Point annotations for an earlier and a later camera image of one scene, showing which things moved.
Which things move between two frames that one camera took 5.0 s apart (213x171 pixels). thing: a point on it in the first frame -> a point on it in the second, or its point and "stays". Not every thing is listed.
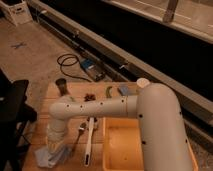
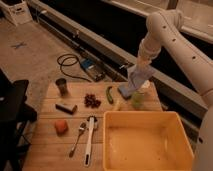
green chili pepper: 107,92 stays
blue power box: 93,69 stays
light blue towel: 46,158 -> 138,74
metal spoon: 81,129 stays
